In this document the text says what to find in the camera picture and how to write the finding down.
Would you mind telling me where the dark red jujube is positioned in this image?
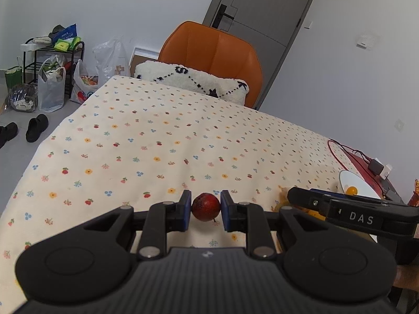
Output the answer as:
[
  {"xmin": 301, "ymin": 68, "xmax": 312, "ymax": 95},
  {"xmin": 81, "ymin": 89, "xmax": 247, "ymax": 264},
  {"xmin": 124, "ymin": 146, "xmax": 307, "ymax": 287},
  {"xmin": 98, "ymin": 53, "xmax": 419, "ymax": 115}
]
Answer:
[{"xmin": 191, "ymin": 193, "xmax": 221, "ymax": 222}]

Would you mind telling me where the large orange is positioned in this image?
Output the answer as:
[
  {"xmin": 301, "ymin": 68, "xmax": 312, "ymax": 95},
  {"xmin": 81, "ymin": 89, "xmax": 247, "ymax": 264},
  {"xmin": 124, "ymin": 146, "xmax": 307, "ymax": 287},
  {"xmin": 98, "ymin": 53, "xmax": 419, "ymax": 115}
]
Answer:
[{"xmin": 306, "ymin": 210, "xmax": 325, "ymax": 221}]

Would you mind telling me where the person's right hand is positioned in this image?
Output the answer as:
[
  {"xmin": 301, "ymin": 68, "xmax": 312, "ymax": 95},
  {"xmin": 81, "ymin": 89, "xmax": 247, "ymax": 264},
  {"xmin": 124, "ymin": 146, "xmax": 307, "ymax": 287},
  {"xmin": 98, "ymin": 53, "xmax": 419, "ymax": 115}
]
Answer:
[{"xmin": 393, "ymin": 265, "xmax": 419, "ymax": 292}]

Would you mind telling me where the red paper mat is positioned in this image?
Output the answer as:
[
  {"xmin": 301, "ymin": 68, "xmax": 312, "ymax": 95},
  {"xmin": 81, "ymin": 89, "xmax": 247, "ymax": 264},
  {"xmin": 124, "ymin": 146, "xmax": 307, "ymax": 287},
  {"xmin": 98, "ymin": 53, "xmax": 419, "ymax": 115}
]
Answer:
[{"xmin": 341, "ymin": 147, "xmax": 396, "ymax": 197}]

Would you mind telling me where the white plate blue rim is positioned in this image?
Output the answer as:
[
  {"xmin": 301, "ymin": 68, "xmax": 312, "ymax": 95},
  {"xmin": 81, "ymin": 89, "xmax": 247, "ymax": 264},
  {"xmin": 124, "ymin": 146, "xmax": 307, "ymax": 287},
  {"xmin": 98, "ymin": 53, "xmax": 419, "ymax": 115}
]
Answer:
[{"xmin": 338, "ymin": 170, "xmax": 380, "ymax": 199}]

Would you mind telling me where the small kumquat lower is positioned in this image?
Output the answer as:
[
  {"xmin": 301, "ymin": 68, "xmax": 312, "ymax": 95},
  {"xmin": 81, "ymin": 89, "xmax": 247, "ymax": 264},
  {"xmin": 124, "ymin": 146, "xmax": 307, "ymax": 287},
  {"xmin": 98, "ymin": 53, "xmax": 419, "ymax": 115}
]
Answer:
[{"xmin": 345, "ymin": 186, "xmax": 358, "ymax": 196}]

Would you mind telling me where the white power adapter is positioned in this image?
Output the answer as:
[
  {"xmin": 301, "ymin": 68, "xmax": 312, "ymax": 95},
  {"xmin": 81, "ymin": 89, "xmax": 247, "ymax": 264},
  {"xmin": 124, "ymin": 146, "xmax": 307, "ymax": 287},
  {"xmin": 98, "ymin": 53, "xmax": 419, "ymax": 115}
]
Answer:
[{"xmin": 379, "ymin": 164, "xmax": 393, "ymax": 180}]

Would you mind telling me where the black power adapter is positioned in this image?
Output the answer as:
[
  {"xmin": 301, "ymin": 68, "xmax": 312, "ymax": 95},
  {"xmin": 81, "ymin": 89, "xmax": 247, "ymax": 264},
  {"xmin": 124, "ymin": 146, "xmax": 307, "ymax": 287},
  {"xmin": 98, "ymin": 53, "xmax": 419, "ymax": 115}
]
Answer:
[{"xmin": 368, "ymin": 159, "xmax": 384, "ymax": 175}]

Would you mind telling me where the floral patterned tablecloth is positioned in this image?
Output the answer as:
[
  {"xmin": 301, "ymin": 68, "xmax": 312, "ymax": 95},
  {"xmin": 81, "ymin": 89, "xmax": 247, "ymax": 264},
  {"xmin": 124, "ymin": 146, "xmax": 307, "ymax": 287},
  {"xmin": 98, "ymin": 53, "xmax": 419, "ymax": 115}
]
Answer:
[{"xmin": 1, "ymin": 77, "xmax": 356, "ymax": 313}]

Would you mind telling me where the white fluffy patterned pillow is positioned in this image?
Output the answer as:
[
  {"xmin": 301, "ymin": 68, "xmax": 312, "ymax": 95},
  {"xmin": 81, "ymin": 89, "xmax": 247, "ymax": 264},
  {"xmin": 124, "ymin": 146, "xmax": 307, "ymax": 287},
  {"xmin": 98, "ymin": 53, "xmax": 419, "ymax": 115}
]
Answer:
[{"xmin": 134, "ymin": 60, "xmax": 249, "ymax": 106}]

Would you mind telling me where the colourful printed plastic bag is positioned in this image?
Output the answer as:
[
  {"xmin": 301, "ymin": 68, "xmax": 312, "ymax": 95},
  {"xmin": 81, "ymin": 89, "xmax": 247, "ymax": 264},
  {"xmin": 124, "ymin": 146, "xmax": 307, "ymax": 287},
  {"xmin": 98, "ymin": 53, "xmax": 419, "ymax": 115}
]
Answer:
[{"xmin": 70, "ymin": 60, "xmax": 99, "ymax": 104}]

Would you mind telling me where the black slipper right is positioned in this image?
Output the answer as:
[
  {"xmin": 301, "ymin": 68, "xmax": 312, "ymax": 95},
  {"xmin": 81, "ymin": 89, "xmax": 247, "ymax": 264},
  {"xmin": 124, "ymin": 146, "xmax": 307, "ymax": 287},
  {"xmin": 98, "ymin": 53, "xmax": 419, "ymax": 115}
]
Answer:
[{"xmin": 26, "ymin": 114, "xmax": 49, "ymax": 143}]

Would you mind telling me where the black slipper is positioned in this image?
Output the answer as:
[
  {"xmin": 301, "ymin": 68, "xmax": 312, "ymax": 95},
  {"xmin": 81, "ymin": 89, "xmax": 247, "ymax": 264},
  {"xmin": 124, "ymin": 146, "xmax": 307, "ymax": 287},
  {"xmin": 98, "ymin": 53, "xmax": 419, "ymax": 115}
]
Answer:
[
  {"xmin": 26, "ymin": 114, "xmax": 49, "ymax": 143},
  {"xmin": 0, "ymin": 122, "xmax": 19, "ymax": 148}
]

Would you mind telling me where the white plastic bag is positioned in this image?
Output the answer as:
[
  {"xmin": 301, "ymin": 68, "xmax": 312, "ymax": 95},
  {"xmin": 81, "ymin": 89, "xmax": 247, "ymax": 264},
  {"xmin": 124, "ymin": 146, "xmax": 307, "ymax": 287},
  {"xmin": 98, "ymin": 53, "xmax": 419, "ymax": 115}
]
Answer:
[{"xmin": 92, "ymin": 38, "xmax": 130, "ymax": 86}]

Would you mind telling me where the orange leather chair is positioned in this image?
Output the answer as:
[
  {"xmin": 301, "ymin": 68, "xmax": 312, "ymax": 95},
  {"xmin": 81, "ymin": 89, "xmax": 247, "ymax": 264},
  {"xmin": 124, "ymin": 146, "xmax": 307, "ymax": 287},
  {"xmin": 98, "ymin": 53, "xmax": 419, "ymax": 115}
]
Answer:
[{"xmin": 158, "ymin": 21, "xmax": 263, "ymax": 108}]

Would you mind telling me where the black slipper left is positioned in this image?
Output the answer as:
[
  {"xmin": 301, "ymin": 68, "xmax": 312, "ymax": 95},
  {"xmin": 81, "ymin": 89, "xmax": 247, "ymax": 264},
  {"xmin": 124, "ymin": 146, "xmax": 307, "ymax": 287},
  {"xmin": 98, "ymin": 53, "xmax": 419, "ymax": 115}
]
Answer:
[{"xmin": 0, "ymin": 122, "xmax": 19, "ymax": 148}]

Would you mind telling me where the clear plastic bag with items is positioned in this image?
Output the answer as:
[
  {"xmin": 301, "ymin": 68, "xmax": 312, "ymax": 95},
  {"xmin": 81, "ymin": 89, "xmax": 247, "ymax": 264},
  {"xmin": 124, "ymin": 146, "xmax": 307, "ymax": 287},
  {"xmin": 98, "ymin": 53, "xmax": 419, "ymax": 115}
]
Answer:
[{"xmin": 38, "ymin": 55, "xmax": 66, "ymax": 113}]

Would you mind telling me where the dark bag on floor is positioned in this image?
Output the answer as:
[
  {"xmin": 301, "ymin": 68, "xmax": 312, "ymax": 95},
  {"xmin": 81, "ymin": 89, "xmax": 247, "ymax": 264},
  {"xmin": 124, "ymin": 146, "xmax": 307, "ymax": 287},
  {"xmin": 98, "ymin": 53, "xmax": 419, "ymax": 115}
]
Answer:
[{"xmin": 6, "ymin": 84, "xmax": 38, "ymax": 113}]

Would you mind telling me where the green bag on floor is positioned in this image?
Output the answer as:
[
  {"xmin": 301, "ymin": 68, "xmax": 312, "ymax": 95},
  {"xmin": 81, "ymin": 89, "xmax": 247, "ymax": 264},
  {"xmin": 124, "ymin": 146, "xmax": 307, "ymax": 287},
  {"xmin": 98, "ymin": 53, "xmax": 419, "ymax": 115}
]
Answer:
[{"xmin": 4, "ymin": 66, "xmax": 23, "ymax": 90}]

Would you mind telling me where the grey door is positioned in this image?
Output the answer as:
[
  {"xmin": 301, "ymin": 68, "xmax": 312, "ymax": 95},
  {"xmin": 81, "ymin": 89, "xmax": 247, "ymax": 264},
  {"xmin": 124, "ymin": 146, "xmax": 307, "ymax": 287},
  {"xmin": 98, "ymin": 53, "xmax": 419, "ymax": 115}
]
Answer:
[{"xmin": 203, "ymin": 0, "xmax": 312, "ymax": 109}]

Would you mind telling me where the blue package on shelf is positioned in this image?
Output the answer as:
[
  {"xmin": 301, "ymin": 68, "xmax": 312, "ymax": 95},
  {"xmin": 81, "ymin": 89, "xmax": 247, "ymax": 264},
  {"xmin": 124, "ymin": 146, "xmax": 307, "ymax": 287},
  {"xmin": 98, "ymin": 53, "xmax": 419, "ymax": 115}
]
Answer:
[{"xmin": 48, "ymin": 24, "xmax": 78, "ymax": 45}]

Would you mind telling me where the black metal shelf rack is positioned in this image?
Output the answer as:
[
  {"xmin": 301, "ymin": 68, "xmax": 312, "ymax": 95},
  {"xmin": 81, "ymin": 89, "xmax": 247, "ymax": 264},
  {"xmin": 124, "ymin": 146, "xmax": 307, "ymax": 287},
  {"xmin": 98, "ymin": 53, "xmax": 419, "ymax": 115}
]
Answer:
[{"xmin": 23, "ymin": 37, "xmax": 85, "ymax": 97}]

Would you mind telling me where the red cable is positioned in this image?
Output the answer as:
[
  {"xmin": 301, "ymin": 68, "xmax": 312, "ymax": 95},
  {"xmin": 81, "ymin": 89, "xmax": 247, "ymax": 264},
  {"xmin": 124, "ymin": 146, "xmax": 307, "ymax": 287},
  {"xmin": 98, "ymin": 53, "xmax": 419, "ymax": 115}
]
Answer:
[{"xmin": 327, "ymin": 138, "xmax": 384, "ymax": 197}]

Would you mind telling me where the white wall switch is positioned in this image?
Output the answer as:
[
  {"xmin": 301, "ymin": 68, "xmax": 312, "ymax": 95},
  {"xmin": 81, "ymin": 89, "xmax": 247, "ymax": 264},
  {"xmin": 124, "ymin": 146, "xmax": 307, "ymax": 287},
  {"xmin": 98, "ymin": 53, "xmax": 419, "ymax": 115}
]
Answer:
[{"xmin": 356, "ymin": 33, "xmax": 377, "ymax": 50}]

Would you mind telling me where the black door handle lock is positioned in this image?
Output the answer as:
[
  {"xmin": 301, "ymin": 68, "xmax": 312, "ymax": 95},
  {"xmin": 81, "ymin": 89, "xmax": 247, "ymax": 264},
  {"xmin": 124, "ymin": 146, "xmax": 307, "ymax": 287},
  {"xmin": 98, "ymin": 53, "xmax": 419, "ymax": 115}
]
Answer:
[{"xmin": 211, "ymin": 4, "xmax": 234, "ymax": 29}]

